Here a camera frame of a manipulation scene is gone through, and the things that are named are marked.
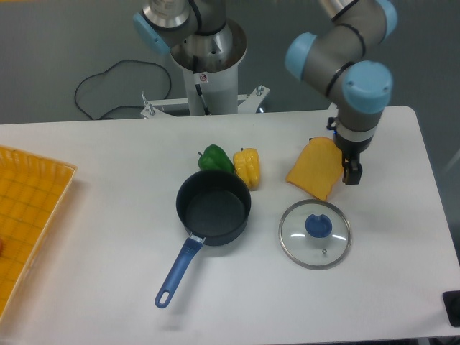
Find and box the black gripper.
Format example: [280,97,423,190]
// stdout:
[326,117,372,185]

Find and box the glass pot lid blue knob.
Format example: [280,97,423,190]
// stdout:
[278,199,352,270]

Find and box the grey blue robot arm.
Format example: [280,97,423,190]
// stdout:
[133,1,397,185]

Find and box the yellow toy bell pepper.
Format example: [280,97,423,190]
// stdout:
[233,148,261,190]

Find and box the green toy bell pepper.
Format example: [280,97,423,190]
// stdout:
[198,144,234,173]

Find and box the black object at table edge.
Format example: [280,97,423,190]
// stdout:
[442,290,460,328]

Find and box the yellow woven basket tray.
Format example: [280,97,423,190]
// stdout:
[1,146,78,316]

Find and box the black saucepan blue handle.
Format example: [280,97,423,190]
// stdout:
[155,170,252,308]

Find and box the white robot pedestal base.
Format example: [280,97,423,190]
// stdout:
[133,14,270,119]

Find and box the black cable on floor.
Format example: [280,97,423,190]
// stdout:
[74,59,173,121]

